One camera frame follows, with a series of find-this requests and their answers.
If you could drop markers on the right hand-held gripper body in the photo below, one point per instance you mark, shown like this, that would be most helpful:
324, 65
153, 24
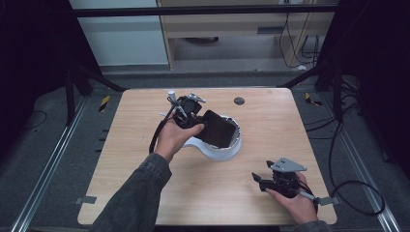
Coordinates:
285, 179

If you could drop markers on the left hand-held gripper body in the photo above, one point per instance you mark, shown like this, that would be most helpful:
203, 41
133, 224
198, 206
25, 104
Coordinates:
188, 111

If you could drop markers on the white bowl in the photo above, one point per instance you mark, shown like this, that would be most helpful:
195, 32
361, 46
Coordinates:
237, 135

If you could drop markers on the white key stand with pole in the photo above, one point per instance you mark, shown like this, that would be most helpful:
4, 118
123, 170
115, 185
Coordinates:
219, 154

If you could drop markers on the person's left hand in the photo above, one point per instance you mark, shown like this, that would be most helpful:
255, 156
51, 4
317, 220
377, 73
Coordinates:
174, 137

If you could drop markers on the person's right hand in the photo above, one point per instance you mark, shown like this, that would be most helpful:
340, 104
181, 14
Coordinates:
298, 206

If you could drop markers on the round grey table grommet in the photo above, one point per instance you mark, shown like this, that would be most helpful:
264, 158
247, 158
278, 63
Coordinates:
239, 101

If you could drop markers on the grey tape strip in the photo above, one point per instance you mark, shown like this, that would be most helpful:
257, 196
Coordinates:
86, 199
328, 200

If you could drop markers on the yellow black hazard tape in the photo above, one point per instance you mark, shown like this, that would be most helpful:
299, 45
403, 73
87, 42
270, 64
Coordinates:
312, 100
103, 103

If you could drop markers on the light wooden desk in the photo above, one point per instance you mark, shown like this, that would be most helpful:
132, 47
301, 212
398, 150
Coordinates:
238, 25

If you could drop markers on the white cabinet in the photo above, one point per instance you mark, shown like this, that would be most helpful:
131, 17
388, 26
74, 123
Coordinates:
122, 35

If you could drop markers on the black metal stand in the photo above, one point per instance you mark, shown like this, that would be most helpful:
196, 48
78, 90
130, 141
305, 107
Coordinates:
332, 83
77, 87

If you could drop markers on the black horizontal bar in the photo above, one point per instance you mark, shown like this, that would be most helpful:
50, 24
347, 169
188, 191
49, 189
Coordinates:
206, 10

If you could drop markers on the aluminium floor rail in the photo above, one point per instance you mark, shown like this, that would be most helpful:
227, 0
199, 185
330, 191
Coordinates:
48, 164
361, 164

